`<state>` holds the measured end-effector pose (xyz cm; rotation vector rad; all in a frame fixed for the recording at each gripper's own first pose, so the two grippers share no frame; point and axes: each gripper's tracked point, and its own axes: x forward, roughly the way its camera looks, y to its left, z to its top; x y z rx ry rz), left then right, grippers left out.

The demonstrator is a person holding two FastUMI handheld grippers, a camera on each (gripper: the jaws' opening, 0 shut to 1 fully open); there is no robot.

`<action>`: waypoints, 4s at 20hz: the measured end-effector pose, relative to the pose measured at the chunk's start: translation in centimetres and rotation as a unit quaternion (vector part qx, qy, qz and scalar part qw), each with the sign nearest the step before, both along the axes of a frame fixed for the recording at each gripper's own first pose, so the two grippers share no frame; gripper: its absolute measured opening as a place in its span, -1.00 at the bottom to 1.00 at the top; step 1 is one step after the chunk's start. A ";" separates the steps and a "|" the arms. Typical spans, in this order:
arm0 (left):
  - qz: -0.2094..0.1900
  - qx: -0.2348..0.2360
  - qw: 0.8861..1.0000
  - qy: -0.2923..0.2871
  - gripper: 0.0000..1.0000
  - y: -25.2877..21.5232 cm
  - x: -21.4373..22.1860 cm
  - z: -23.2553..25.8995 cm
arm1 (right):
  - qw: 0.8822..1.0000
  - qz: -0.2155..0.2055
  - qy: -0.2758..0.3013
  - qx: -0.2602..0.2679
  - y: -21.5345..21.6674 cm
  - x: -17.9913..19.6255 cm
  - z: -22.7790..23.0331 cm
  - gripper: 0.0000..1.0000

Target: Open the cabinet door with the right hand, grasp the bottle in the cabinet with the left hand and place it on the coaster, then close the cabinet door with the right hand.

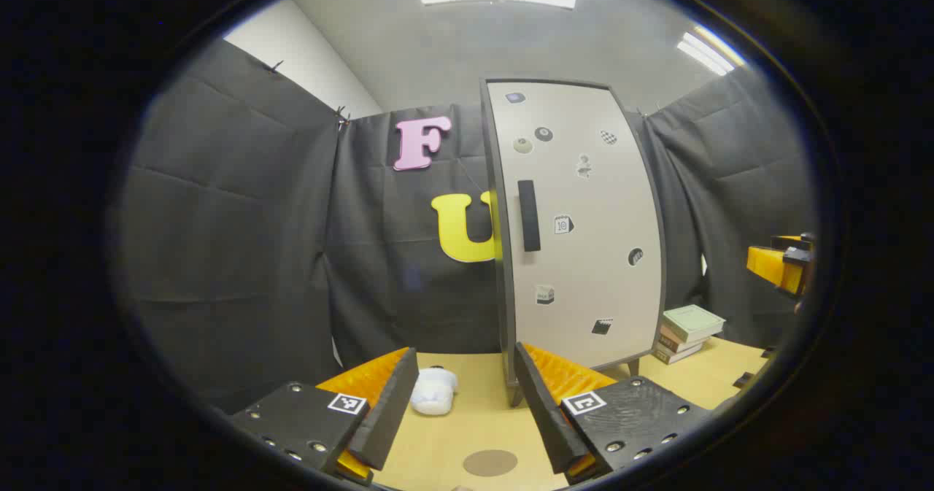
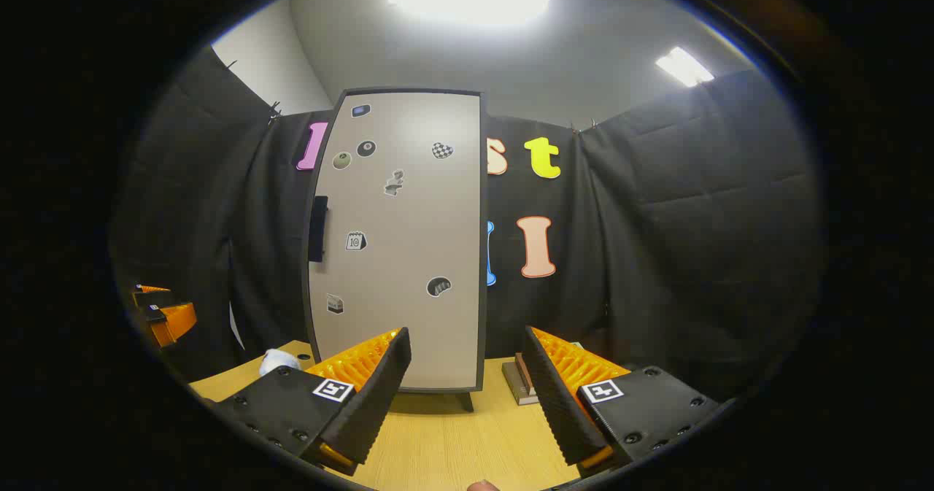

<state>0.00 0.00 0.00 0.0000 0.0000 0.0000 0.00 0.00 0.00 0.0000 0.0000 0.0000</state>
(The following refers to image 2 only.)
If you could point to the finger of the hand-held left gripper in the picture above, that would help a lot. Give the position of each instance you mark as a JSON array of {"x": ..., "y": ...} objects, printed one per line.
[
  {"x": 175, "y": 323},
  {"x": 149, "y": 298}
]

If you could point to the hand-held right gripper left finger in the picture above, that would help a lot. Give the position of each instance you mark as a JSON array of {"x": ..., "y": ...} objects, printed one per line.
[{"x": 379, "y": 396}]

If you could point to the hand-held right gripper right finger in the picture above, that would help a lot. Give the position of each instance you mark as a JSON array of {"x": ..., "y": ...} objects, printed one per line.
[{"x": 558, "y": 403}]

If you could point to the beige cabinet door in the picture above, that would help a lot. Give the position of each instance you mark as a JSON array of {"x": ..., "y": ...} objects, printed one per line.
[{"x": 401, "y": 221}]

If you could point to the brown book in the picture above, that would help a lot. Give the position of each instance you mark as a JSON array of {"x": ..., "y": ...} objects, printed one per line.
[{"x": 524, "y": 370}]

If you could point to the white plush toy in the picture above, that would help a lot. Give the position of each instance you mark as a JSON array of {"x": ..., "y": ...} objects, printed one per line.
[{"x": 279, "y": 362}]

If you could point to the black backdrop cloth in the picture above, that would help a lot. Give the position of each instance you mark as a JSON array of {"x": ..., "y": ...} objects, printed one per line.
[{"x": 657, "y": 221}]

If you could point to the small ceiling light panel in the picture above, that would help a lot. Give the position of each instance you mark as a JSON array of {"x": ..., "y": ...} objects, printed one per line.
[{"x": 684, "y": 66}]

